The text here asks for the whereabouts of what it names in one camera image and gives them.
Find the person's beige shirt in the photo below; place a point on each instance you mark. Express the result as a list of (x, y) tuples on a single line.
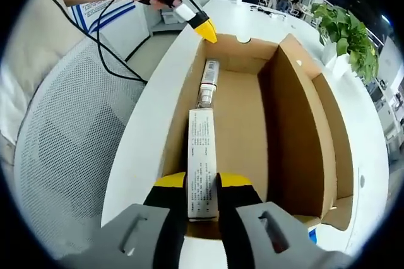
[(41, 45)]

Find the white tube with clear cap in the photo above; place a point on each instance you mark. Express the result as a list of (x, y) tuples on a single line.
[(210, 73)]

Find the brown cardboard shoe box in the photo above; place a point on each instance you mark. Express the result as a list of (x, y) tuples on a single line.
[(240, 123)]

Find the potted green plant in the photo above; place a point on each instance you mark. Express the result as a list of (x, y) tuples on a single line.
[(344, 32)]

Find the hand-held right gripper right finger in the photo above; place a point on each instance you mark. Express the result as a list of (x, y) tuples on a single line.
[(240, 215)]

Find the white printed carton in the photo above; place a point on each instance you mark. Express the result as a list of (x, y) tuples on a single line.
[(202, 155)]

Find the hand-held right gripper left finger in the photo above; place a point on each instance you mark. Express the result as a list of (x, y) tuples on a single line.
[(167, 212)]

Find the blue white wall poster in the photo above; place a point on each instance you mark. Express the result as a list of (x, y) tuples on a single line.
[(94, 7)]

